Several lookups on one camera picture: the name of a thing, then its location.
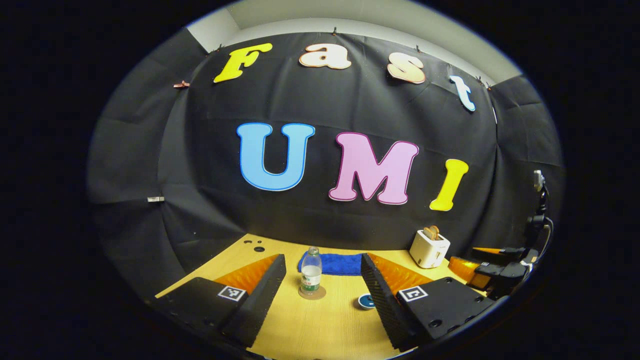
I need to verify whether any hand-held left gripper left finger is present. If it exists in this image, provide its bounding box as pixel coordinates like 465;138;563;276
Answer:
155;253;287;349

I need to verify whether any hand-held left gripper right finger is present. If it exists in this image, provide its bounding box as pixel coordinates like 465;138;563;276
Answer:
360;252;496;352

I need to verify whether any clear plastic water bottle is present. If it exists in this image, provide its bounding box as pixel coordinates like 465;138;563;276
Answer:
300;246;323;294

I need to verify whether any round brown coaster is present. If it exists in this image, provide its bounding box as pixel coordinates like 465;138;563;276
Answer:
298;285;327;301

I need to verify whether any white toaster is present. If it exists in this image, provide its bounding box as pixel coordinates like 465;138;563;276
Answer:
409;230;451;269

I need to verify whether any blue towel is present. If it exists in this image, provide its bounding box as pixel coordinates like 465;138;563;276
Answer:
298;252;363;276

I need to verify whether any black backdrop cloth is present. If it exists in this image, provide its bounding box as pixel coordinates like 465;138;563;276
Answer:
86;32;566;301

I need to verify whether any black camera stand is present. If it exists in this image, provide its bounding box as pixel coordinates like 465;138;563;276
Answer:
525;170;554;251

